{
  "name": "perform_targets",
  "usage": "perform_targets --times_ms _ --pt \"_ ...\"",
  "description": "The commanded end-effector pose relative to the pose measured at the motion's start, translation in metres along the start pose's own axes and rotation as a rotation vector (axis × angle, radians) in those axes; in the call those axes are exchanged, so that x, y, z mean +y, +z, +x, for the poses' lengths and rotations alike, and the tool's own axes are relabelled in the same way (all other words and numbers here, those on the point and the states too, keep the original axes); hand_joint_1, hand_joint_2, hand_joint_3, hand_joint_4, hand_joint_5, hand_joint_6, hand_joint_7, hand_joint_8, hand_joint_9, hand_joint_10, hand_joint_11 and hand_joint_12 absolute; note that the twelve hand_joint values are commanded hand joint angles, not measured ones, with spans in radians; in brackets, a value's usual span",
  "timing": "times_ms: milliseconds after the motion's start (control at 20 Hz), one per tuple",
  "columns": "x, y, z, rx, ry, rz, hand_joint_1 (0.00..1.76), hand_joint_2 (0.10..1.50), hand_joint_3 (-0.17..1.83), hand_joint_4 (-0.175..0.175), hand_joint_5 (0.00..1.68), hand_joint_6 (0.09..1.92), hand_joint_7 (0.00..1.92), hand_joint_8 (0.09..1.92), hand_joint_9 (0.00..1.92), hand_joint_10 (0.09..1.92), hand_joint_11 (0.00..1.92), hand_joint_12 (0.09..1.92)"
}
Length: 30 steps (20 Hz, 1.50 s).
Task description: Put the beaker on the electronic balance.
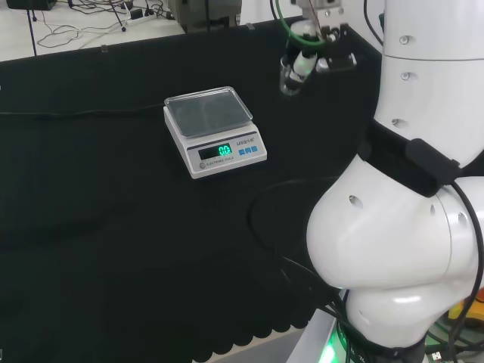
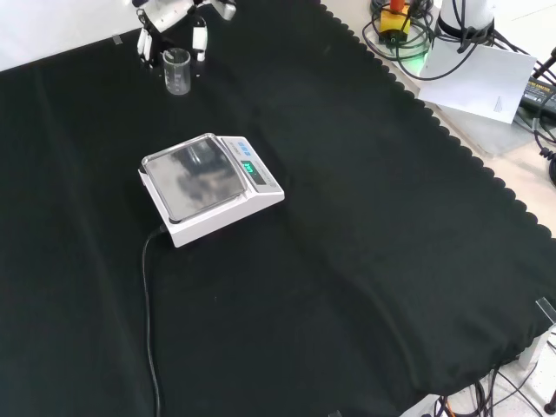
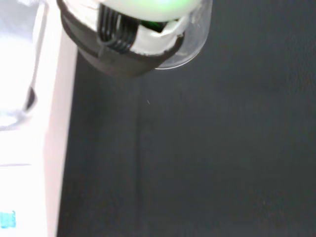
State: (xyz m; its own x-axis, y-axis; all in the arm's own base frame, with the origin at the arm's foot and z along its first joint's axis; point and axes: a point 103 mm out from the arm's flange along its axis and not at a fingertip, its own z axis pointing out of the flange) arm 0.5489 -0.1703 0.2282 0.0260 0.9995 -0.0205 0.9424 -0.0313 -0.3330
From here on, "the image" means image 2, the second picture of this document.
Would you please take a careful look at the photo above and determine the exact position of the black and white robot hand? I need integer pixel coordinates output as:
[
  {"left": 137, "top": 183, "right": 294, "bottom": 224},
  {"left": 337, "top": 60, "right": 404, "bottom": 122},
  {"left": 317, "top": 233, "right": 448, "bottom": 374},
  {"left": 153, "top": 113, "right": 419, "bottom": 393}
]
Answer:
[{"left": 131, "top": 0, "right": 238, "bottom": 78}]

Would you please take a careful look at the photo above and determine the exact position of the black bench cloth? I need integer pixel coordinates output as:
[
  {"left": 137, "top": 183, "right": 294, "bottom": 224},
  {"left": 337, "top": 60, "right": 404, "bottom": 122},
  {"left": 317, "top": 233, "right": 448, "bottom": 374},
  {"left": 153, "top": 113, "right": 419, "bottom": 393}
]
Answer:
[{"left": 0, "top": 0, "right": 556, "bottom": 417}]

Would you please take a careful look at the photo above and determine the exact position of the white electronic balance steel pan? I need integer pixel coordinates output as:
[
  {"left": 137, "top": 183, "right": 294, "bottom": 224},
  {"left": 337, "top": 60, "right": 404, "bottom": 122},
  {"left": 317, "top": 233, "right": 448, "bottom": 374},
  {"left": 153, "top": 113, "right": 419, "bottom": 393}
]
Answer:
[{"left": 137, "top": 132, "right": 286, "bottom": 249}]

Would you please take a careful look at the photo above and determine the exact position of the clear plastic corner bracket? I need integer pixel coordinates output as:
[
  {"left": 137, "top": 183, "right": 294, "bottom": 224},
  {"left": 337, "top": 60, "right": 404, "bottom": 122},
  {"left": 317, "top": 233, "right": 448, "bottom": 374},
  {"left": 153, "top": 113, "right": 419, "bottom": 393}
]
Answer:
[{"left": 534, "top": 296, "right": 556, "bottom": 326}]

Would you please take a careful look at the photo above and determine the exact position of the small clear glass beaker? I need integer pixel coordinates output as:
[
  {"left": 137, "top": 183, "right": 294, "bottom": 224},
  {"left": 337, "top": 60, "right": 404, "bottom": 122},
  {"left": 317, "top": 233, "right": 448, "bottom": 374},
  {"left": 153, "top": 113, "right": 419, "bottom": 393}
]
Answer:
[{"left": 162, "top": 48, "right": 193, "bottom": 96}]

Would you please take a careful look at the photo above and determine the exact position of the black balance power cable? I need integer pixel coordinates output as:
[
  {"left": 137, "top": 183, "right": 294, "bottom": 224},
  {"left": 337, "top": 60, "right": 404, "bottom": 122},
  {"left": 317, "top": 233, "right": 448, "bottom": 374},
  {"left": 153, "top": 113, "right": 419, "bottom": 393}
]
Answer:
[{"left": 141, "top": 224, "right": 167, "bottom": 417}]

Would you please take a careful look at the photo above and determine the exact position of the yellow stop button box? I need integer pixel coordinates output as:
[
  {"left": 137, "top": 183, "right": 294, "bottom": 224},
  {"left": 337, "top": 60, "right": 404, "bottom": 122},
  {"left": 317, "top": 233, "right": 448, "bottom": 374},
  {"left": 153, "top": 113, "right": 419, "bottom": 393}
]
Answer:
[{"left": 378, "top": 0, "right": 413, "bottom": 46}]

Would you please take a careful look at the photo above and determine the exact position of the black power adapter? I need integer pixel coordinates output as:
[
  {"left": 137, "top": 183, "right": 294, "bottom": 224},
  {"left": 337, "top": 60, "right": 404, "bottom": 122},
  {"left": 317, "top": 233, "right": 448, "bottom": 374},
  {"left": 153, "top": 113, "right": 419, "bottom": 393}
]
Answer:
[{"left": 520, "top": 76, "right": 556, "bottom": 115}]

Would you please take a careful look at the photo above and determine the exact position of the black cable loop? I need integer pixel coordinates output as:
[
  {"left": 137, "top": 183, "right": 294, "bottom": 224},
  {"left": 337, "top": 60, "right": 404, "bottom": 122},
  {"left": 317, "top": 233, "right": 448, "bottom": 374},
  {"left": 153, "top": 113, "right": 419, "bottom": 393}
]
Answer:
[{"left": 361, "top": 0, "right": 496, "bottom": 83}]

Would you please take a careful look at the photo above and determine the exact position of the white paper sheet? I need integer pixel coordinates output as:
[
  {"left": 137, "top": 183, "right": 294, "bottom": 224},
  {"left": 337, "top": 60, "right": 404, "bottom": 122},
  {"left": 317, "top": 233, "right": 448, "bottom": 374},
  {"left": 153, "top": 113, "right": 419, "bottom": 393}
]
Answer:
[{"left": 418, "top": 39, "right": 539, "bottom": 126}]

